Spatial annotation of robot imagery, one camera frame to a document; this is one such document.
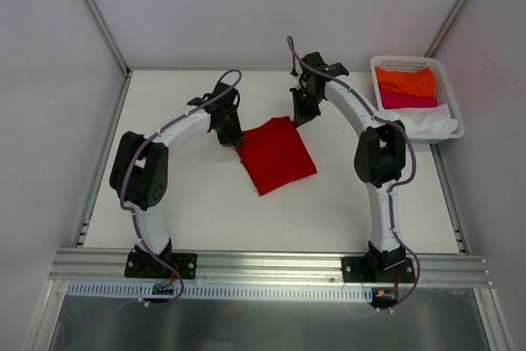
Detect red t-shirt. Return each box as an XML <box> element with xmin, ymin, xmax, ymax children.
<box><xmin>236</xmin><ymin>116</ymin><xmax>317</xmax><ymax>196</ymax></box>

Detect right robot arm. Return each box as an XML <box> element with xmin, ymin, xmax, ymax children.
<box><xmin>290</xmin><ymin>52</ymin><xmax>406</xmax><ymax>282</ymax></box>

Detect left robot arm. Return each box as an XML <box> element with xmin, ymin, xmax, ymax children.
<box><xmin>109</xmin><ymin>81</ymin><xmax>243</xmax><ymax>279</ymax></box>

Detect magenta t-shirt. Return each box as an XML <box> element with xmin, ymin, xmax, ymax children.
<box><xmin>379</xmin><ymin>89</ymin><xmax>438</xmax><ymax>109</ymax></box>

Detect orange t-shirt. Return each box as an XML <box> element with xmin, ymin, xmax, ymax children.
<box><xmin>375</xmin><ymin>67</ymin><xmax>436</xmax><ymax>98</ymax></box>

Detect white t-shirt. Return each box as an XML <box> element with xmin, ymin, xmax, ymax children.
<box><xmin>386</xmin><ymin>104</ymin><xmax>458</xmax><ymax>137</ymax></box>

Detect white plastic basket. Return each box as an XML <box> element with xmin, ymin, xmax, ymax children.
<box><xmin>370</xmin><ymin>55</ymin><xmax>464</xmax><ymax>144</ymax></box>

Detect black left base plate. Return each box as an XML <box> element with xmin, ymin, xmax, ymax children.
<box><xmin>124</xmin><ymin>248</ymin><xmax>198</xmax><ymax>279</ymax></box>

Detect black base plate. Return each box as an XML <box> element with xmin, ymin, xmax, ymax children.
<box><xmin>341</xmin><ymin>254</ymin><xmax>416</xmax><ymax>284</ymax></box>
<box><xmin>124</xmin><ymin>248</ymin><xmax>198</xmax><ymax>279</ymax></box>

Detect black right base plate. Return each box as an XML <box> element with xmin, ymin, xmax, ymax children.
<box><xmin>341</xmin><ymin>254</ymin><xmax>416</xmax><ymax>284</ymax></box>

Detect white slotted cable duct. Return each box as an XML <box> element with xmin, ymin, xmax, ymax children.
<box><xmin>66</xmin><ymin>281</ymin><xmax>372</xmax><ymax>303</ymax></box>

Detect aluminium mounting rail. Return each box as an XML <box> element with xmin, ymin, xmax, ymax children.
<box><xmin>48</xmin><ymin>247</ymin><xmax>493</xmax><ymax>289</ymax></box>

